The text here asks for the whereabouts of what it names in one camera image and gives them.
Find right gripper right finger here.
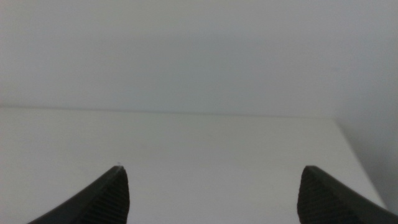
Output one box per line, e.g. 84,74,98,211
296,165,398,224

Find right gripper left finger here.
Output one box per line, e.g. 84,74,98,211
27,165,131,224

